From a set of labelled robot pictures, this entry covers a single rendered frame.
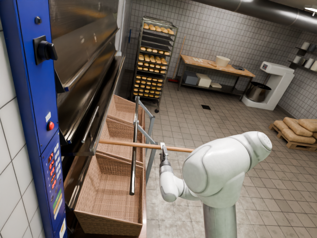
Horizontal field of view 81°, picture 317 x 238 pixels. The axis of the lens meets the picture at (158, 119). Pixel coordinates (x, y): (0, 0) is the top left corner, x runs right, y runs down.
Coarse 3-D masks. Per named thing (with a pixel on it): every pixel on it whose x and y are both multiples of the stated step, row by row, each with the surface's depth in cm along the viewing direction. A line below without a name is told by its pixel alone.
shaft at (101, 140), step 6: (120, 144) 129; (126, 144) 129; (132, 144) 130; (138, 144) 131; (144, 144) 132; (150, 144) 133; (168, 150) 136; (174, 150) 136; (180, 150) 137; (186, 150) 138; (192, 150) 139
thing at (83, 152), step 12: (120, 60) 218; (108, 72) 182; (108, 84) 157; (96, 96) 137; (108, 108) 125; (84, 120) 109; (96, 120) 110; (84, 132) 100; (72, 144) 91; (84, 144) 91; (96, 144) 92
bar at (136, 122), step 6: (138, 96) 203; (138, 102) 192; (144, 108) 210; (150, 114) 214; (138, 120) 163; (150, 120) 220; (138, 126) 164; (150, 126) 222; (144, 132) 168; (150, 132) 227; (150, 138) 173; (156, 144) 175; (132, 150) 131; (132, 156) 125; (150, 156) 183; (132, 162) 120; (150, 162) 188; (132, 168) 116; (150, 168) 192; (132, 174) 112; (132, 180) 108; (132, 186) 105; (132, 192) 102
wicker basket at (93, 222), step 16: (96, 160) 168; (112, 160) 170; (96, 176) 165; (112, 176) 179; (128, 176) 182; (80, 192) 130; (96, 192) 161; (112, 192) 164; (128, 192) 168; (80, 208) 128; (96, 208) 149; (112, 208) 152; (80, 224) 127; (96, 224) 128; (112, 224) 130; (128, 224) 130
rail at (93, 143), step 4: (124, 56) 229; (120, 64) 199; (120, 68) 190; (116, 76) 167; (116, 80) 160; (112, 88) 145; (112, 92) 140; (108, 96) 133; (108, 100) 128; (108, 104) 125; (104, 108) 118; (104, 112) 114; (104, 116) 111; (100, 120) 106; (100, 124) 103; (100, 128) 101; (96, 132) 97; (96, 136) 94; (92, 140) 91; (96, 140) 92; (92, 144) 88; (92, 148) 86
